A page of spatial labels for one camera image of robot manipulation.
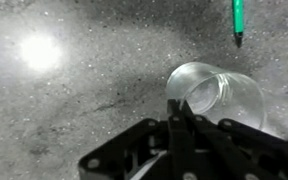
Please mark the green pen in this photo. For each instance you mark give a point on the green pen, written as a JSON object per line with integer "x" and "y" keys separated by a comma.
{"x": 238, "y": 21}

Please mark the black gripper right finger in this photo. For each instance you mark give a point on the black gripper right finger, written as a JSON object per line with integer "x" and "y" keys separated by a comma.
{"x": 231, "y": 150}

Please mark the clear glass cup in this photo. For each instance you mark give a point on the clear glass cup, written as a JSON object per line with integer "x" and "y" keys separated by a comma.
{"x": 218, "y": 94}

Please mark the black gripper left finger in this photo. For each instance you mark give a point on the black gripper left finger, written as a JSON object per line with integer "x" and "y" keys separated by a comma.
{"x": 149, "y": 150}

